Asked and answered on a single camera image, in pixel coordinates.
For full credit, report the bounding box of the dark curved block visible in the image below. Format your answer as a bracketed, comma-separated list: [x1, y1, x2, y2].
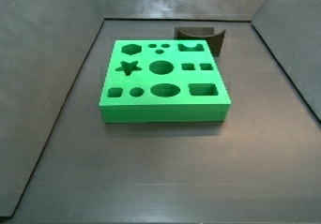
[174, 27, 226, 57]

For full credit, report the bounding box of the green shape sorter block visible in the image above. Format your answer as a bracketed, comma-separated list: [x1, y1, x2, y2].
[99, 40, 231, 123]

